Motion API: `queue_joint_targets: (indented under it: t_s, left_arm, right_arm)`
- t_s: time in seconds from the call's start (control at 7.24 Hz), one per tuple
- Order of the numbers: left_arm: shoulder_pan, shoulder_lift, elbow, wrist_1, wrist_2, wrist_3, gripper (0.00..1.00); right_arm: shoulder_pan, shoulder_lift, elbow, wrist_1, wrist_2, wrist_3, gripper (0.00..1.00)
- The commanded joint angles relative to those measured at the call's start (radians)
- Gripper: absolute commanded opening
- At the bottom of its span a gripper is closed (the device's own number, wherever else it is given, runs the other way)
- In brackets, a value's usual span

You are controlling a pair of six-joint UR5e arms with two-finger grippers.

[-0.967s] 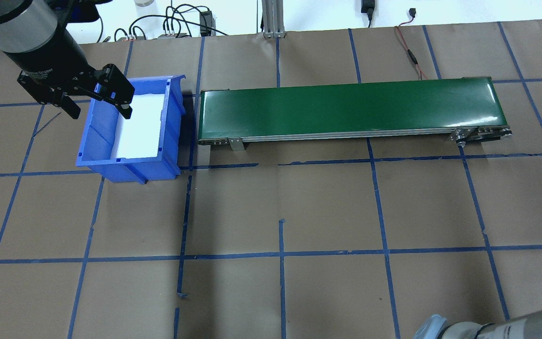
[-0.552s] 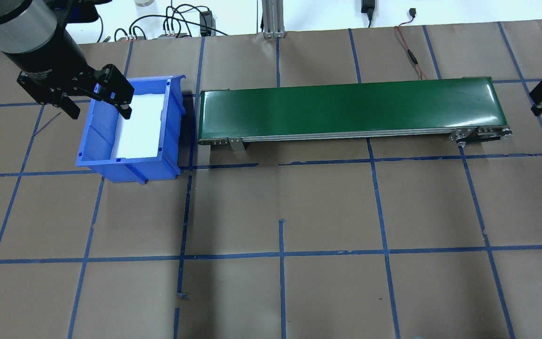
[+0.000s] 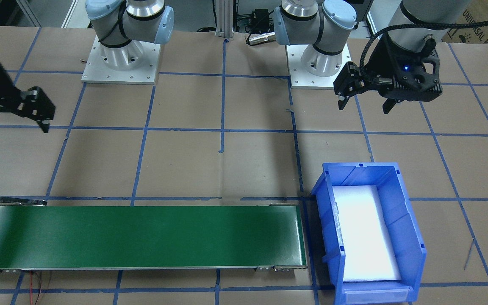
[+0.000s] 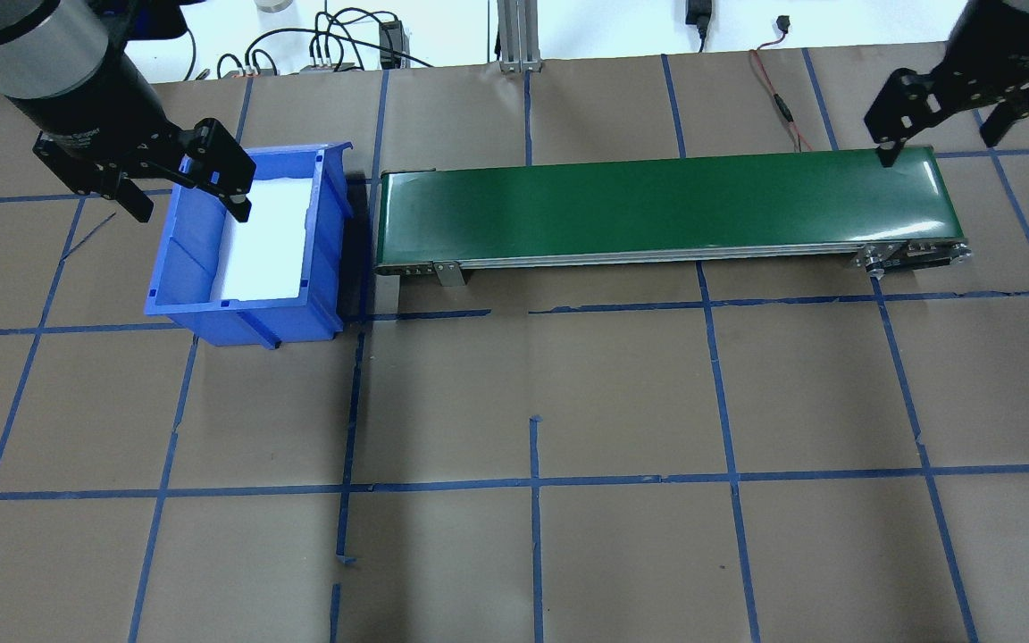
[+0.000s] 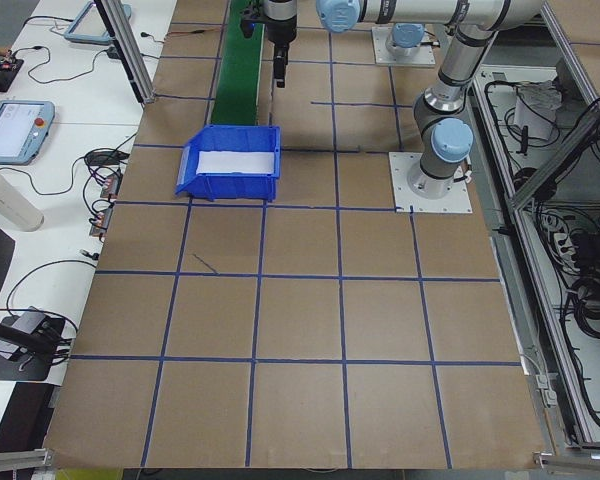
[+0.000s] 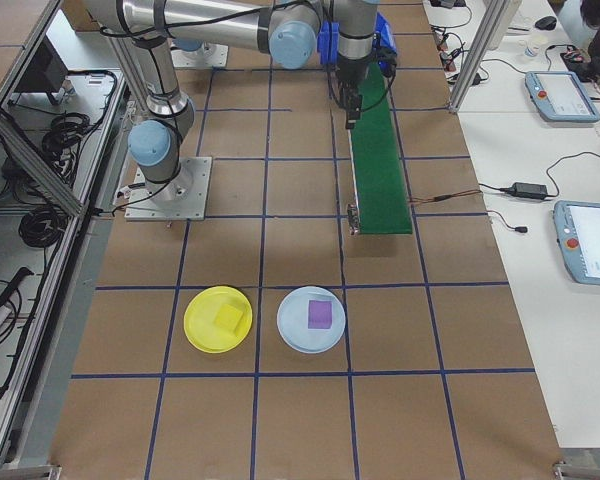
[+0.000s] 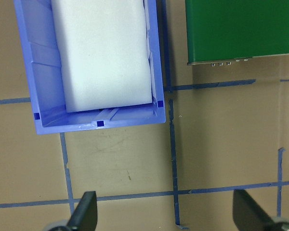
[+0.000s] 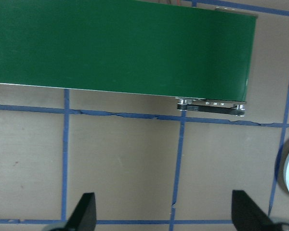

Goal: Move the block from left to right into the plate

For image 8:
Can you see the green conveyor belt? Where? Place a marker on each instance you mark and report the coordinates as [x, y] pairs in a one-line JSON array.
[[110, 48]]

